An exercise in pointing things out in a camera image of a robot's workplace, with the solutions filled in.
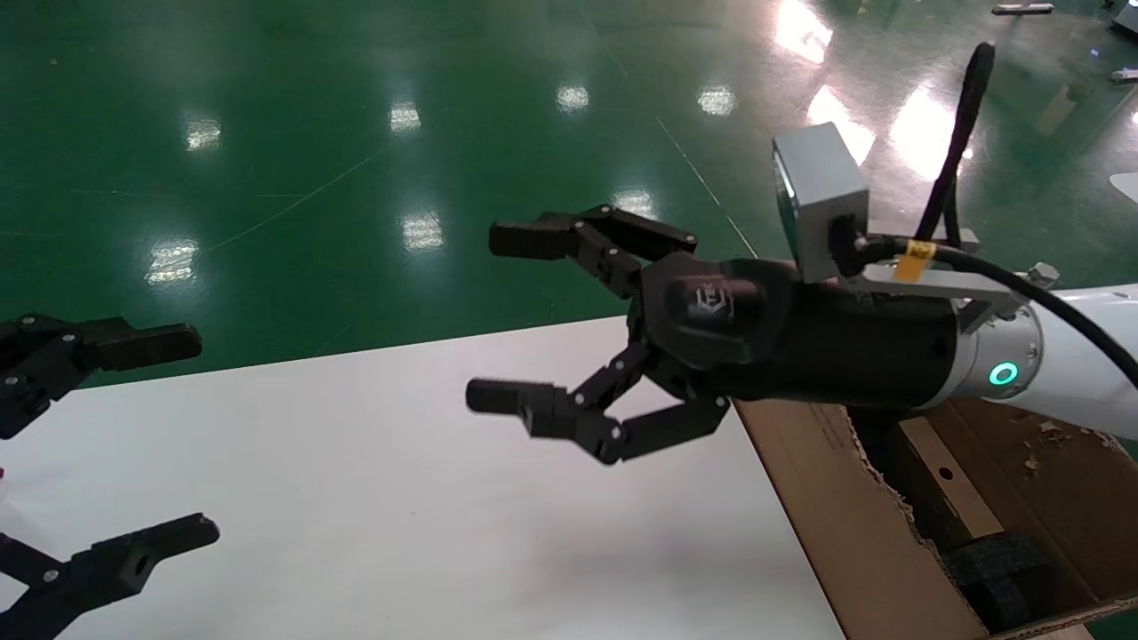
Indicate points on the big open cardboard box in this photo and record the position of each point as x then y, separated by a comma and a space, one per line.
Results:
845, 516

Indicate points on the grey flat bar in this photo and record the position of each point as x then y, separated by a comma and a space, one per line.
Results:
1022, 9

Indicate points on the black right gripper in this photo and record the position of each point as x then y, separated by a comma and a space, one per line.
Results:
800, 347

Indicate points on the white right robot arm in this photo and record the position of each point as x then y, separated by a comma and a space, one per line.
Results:
1085, 356

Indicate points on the small grey floor object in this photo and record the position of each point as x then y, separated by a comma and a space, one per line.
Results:
1125, 76

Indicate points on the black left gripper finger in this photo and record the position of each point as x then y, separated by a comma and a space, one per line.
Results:
133, 347
116, 564

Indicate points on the grey camera mounting bracket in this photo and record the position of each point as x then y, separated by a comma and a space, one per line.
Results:
933, 284

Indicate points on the white flat object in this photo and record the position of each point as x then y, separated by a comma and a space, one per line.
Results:
1127, 187

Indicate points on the black foam block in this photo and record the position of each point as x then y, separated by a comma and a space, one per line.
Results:
996, 578

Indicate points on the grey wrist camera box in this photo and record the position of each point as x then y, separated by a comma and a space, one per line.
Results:
822, 191

